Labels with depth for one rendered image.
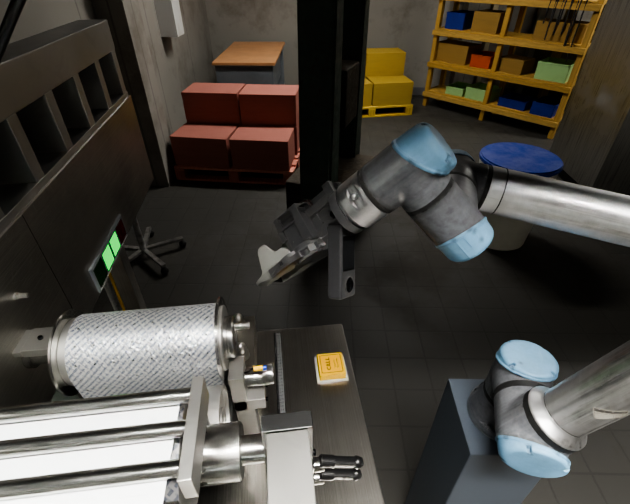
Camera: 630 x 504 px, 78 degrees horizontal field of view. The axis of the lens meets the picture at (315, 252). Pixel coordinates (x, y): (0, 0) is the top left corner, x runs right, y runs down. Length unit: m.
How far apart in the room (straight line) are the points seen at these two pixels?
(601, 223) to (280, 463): 0.56
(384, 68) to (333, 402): 5.52
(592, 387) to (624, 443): 1.69
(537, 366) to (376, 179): 0.58
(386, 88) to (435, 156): 5.35
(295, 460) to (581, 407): 0.54
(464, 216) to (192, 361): 0.48
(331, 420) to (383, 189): 0.66
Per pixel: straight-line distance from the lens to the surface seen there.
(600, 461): 2.35
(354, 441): 1.01
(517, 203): 0.67
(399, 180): 0.51
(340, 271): 0.57
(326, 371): 1.07
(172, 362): 0.70
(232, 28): 6.89
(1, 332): 0.79
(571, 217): 0.70
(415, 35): 6.91
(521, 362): 0.93
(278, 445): 0.40
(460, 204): 0.54
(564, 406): 0.82
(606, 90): 4.35
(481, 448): 1.07
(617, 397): 0.78
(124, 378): 0.74
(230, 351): 0.70
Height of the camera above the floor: 1.80
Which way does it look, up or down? 37 degrees down
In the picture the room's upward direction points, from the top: straight up
